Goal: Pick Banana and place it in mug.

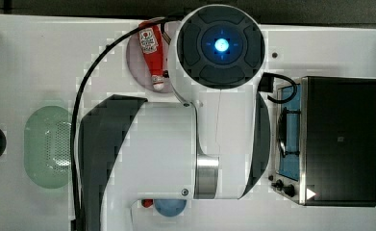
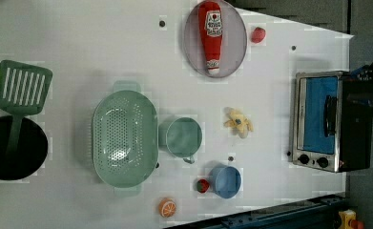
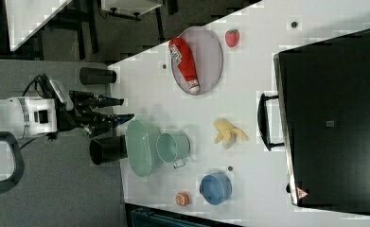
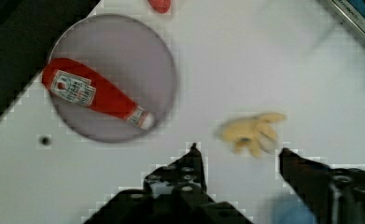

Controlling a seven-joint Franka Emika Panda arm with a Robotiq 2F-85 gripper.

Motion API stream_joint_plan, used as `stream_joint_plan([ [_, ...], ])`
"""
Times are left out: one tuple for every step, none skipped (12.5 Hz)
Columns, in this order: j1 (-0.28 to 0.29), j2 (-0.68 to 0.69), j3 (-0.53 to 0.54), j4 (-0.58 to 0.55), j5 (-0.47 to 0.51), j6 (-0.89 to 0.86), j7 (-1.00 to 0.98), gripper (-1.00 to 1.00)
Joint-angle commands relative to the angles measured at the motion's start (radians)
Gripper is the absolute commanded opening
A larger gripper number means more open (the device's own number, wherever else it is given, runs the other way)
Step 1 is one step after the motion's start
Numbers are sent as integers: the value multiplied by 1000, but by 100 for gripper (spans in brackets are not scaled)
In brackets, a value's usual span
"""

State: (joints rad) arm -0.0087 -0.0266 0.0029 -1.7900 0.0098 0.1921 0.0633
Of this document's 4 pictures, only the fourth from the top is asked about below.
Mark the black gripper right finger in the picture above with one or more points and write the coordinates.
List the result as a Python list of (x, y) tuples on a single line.
[(333, 195)]

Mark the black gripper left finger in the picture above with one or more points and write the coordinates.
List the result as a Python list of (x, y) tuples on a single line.
[(172, 194)]

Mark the yellow plush banana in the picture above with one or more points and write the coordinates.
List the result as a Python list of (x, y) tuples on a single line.
[(256, 134)]

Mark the grey round plate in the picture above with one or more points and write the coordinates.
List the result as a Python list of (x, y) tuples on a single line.
[(132, 57)]

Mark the red ketchup bottle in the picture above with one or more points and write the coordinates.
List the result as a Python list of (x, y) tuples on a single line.
[(78, 84)]

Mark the red toy fruit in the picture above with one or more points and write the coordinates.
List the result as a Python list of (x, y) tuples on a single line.
[(161, 6)]

